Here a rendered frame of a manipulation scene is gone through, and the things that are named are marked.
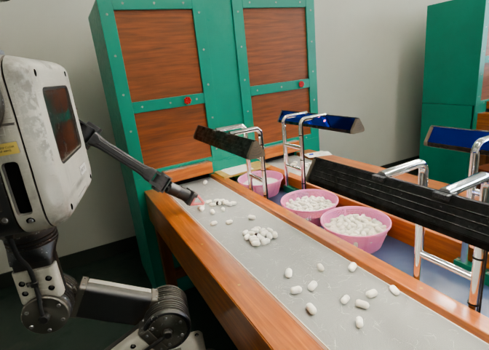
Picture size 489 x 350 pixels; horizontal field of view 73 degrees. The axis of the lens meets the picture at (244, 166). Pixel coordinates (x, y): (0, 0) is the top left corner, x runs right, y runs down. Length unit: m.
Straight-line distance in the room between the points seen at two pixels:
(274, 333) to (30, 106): 0.72
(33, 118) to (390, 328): 0.91
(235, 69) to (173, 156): 0.66
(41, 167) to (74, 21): 2.11
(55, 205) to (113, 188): 2.12
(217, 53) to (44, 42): 1.24
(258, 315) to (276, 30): 1.79
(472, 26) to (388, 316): 3.10
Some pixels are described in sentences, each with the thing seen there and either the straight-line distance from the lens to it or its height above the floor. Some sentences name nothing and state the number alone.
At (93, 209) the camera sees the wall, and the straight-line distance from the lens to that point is 2.89.
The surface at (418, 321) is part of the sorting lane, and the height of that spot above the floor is 0.74.
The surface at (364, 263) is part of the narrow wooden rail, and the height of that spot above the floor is 0.76.
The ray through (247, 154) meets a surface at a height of 1.06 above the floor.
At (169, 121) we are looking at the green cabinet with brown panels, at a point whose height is 1.13.
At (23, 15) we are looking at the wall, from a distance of 2.78.
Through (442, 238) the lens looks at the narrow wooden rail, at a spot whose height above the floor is 0.76.
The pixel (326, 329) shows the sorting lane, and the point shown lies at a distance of 0.94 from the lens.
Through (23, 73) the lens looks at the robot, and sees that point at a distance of 0.71.
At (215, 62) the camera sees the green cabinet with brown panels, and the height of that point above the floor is 1.43.
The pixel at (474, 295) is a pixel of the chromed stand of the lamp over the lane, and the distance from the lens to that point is 1.03.
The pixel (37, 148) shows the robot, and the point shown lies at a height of 1.28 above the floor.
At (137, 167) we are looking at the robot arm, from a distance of 1.52.
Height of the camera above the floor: 1.39
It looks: 17 degrees down
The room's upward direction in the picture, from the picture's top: 6 degrees counter-clockwise
